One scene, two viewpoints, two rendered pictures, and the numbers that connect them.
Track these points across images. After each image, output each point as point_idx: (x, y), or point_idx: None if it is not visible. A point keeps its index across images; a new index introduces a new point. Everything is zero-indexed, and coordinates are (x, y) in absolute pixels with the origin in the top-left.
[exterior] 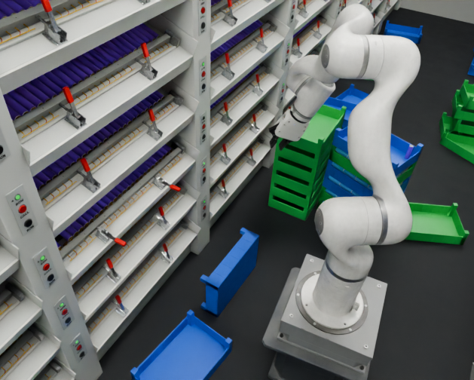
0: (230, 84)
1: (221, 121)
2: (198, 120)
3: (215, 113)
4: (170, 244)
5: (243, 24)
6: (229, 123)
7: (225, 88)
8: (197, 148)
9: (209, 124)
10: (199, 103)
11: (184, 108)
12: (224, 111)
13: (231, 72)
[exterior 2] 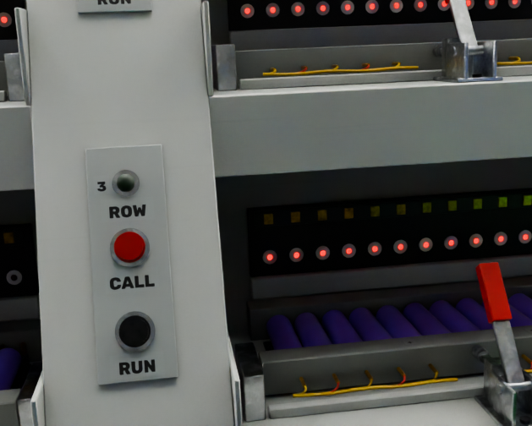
0: (464, 99)
1: (480, 401)
2: (73, 176)
3: (458, 357)
4: None
5: None
6: (510, 406)
7: (402, 104)
8: (68, 402)
9: (208, 273)
10: (78, 64)
11: (13, 102)
12: None
13: (484, 50)
